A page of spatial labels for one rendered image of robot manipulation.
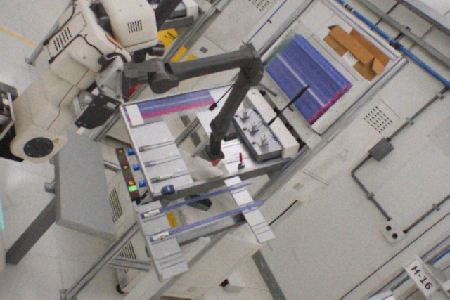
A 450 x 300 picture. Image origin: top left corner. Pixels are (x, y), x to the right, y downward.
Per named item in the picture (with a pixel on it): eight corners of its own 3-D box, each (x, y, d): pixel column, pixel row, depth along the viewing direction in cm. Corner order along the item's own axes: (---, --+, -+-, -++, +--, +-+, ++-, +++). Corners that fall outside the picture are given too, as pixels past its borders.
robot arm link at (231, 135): (210, 119, 195) (218, 134, 190) (234, 113, 198) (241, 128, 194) (207, 134, 204) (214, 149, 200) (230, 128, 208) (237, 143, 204)
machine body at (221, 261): (114, 298, 236) (188, 225, 219) (91, 201, 282) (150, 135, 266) (196, 305, 281) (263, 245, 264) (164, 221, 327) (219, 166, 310)
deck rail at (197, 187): (153, 205, 198) (152, 197, 194) (152, 202, 200) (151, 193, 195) (290, 167, 221) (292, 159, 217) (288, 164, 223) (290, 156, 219)
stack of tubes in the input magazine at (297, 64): (309, 123, 210) (350, 83, 202) (262, 67, 244) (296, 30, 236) (321, 132, 218) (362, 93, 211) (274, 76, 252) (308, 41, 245)
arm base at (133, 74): (115, 55, 144) (125, 75, 136) (139, 52, 147) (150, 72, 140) (115, 76, 150) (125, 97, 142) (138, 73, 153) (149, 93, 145)
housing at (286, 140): (280, 168, 222) (285, 148, 213) (241, 109, 255) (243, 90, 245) (294, 164, 225) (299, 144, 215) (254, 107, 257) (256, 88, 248)
